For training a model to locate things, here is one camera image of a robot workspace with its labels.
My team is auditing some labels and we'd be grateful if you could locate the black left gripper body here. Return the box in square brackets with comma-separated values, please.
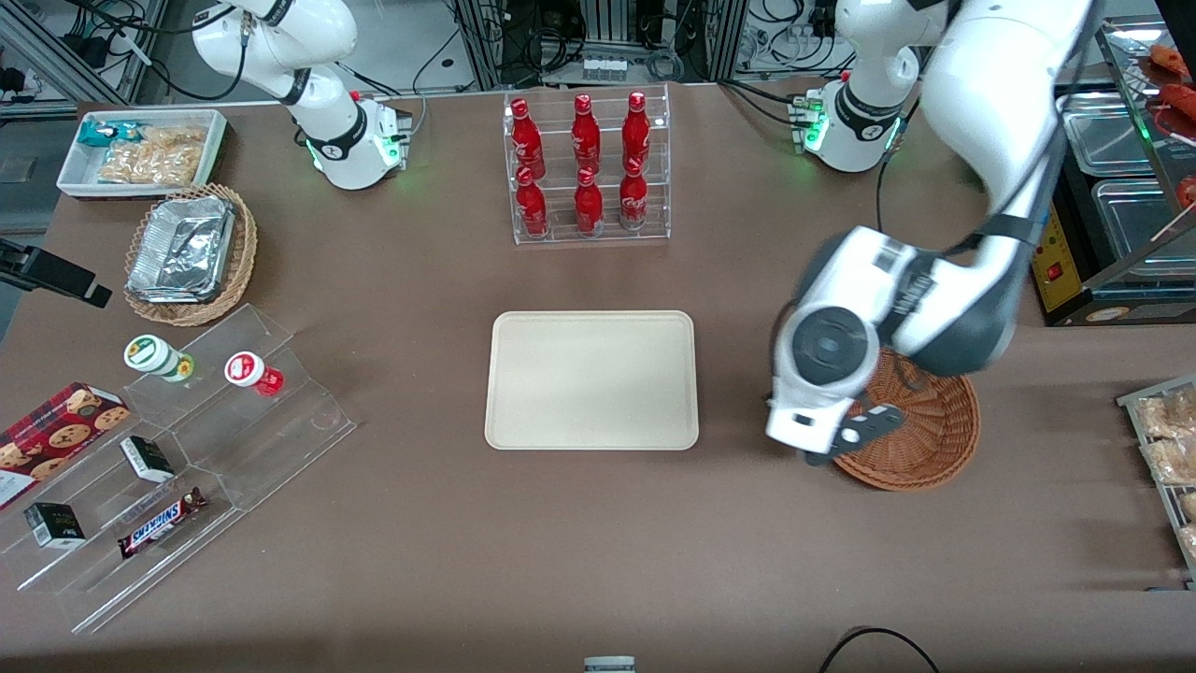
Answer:
[804, 403, 908, 466]

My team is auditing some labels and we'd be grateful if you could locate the brown wicker basket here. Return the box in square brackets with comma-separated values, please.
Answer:
[830, 349, 983, 494]

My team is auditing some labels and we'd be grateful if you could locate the beige plastic tray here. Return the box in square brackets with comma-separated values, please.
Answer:
[483, 309, 701, 452]

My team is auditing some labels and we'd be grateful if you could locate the light wicker basket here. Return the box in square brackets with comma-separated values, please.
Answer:
[122, 182, 259, 328]

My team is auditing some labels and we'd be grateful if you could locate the red cola bottle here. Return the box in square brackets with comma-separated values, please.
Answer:
[509, 97, 547, 179]
[571, 93, 603, 175]
[622, 90, 653, 175]
[618, 156, 649, 232]
[514, 165, 550, 238]
[573, 167, 606, 236]

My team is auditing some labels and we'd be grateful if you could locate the hot food display case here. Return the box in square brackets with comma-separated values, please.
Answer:
[1031, 13, 1196, 329]

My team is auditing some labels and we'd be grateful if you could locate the clear acrylic bottle rack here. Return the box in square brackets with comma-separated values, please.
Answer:
[502, 83, 673, 247]

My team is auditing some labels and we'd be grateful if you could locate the clear acrylic stepped shelf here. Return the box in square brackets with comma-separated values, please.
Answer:
[0, 303, 359, 636]

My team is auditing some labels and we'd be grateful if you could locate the red lid yogurt cup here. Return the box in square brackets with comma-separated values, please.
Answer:
[223, 351, 286, 398]

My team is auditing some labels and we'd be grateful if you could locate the aluminium foil containers stack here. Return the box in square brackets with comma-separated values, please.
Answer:
[125, 193, 236, 305]

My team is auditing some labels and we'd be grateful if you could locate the snickers chocolate bar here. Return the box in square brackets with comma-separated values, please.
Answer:
[116, 486, 209, 561]

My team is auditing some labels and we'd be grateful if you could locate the green lid yogurt cup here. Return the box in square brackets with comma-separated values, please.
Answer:
[123, 334, 196, 385]

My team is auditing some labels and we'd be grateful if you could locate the small black box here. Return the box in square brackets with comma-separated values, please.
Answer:
[119, 435, 177, 485]
[22, 501, 87, 550]

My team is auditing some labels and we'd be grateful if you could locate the clear bag of crackers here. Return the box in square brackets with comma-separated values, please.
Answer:
[97, 125, 208, 187]

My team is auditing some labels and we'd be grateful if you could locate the red plaid cookie box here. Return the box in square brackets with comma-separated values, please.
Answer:
[0, 380, 133, 511]

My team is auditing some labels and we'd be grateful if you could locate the teal snack packet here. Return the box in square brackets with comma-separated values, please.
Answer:
[77, 119, 143, 150]

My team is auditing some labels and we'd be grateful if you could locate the white rectangular snack bin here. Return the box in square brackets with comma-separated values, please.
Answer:
[55, 107, 229, 201]

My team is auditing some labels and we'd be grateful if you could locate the black cable loop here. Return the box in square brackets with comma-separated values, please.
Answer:
[819, 625, 941, 673]

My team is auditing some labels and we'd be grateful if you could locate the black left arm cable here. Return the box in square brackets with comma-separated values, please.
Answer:
[875, 93, 1059, 260]

